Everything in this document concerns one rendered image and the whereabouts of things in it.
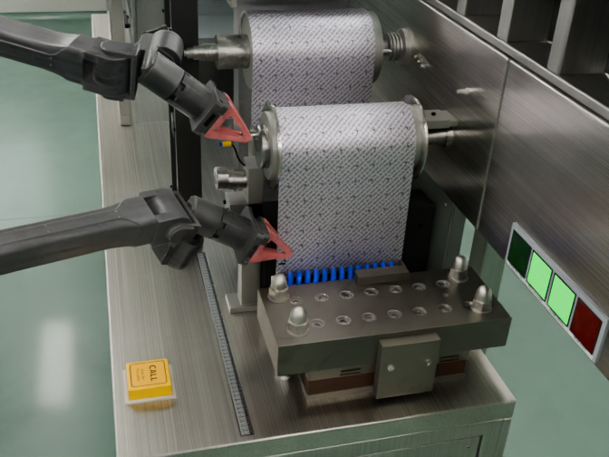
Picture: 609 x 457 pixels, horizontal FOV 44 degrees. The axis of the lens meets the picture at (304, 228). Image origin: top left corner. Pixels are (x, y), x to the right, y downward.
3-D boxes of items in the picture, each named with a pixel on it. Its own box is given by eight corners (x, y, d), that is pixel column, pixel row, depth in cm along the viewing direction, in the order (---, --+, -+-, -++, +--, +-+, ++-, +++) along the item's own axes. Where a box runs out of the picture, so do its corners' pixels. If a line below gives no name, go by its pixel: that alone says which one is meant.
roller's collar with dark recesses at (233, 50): (213, 63, 148) (213, 30, 145) (244, 62, 150) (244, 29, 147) (218, 73, 143) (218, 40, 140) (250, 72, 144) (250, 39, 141)
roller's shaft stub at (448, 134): (406, 143, 138) (409, 121, 136) (441, 140, 139) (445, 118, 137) (415, 153, 134) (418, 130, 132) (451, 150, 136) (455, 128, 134)
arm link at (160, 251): (176, 228, 115) (150, 189, 119) (141, 279, 120) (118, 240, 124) (232, 229, 125) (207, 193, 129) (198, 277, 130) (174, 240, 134)
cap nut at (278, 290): (265, 291, 130) (265, 269, 128) (286, 289, 131) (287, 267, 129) (270, 304, 127) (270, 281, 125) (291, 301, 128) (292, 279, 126)
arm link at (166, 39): (98, 99, 119) (99, 50, 114) (109, 62, 128) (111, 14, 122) (175, 109, 121) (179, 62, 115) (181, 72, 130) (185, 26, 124)
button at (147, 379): (126, 374, 130) (125, 362, 128) (168, 368, 131) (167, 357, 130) (129, 402, 124) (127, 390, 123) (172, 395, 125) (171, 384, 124)
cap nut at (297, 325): (284, 324, 122) (285, 301, 120) (305, 322, 123) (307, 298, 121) (289, 338, 119) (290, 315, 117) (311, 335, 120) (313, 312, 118)
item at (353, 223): (275, 278, 136) (278, 186, 126) (399, 266, 141) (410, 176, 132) (275, 280, 135) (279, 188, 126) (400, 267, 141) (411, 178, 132)
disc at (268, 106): (259, 163, 139) (262, 87, 131) (262, 163, 139) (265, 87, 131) (276, 205, 127) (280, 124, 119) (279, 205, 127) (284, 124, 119)
